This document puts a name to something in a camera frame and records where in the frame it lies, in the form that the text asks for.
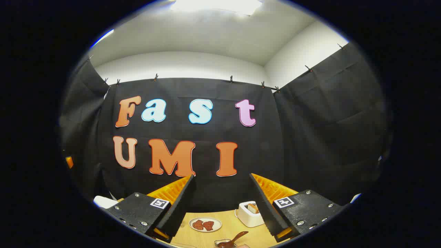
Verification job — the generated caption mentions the white round plate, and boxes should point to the white round plate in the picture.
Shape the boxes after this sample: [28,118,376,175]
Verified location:
[189,217,222,233]

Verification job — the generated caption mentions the black backdrop cloth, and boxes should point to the black backdrop cloth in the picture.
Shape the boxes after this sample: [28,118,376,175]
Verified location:
[59,41,391,212]

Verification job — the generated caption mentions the brown wooden spoon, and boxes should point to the brown wooden spoon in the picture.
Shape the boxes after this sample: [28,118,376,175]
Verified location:
[219,231,249,248]

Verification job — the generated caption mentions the row of cloth clips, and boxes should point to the row of cloth clips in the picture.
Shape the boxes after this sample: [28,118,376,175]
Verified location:
[88,43,345,93]

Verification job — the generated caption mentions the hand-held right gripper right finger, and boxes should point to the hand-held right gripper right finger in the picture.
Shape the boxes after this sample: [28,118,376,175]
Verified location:
[249,173,348,243]

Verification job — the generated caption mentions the metal wire chopstick holder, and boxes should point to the metal wire chopstick holder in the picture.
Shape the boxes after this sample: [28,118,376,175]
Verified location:
[214,238,238,248]

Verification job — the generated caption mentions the white rice cooker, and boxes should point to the white rice cooker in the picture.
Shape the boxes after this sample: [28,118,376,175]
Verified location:
[94,196,119,209]

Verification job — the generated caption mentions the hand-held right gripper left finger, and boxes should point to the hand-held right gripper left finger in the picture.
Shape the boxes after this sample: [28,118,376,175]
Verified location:
[103,175,196,243]

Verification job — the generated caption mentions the white toaster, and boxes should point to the white toaster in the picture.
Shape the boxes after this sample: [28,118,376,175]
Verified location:
[235,201,265,228]

